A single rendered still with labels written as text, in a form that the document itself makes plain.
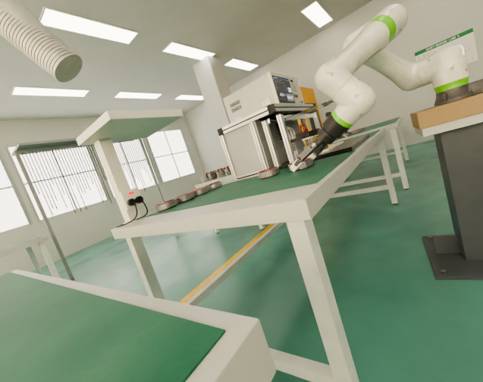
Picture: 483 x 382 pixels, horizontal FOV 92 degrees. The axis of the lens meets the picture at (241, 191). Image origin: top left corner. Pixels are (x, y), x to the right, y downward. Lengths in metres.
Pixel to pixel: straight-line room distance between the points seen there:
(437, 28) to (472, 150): 5.52
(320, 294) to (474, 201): 1.10
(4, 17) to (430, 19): 6.66
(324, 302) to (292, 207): 0.28
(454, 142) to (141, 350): 1.49
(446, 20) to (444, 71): 5.43
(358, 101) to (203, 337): 0.85
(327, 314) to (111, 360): 0.57
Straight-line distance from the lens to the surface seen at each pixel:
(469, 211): 1.63
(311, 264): 0.65
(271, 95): 1.54
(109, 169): 1.28
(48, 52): 1.53
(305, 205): 0.54
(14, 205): 6.98
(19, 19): 1.63
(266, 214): 0.59
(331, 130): 0.98
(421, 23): 6.96
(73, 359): 0.30
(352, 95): 0.94
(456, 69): 1.56
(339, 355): 0.81
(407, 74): 1.59
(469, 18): 6.98
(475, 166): 1.57
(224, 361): 0.19
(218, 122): 5.73
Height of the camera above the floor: 0.87
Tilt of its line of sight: 7 degrees down
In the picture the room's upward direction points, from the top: 18 degrees counter-clockwise
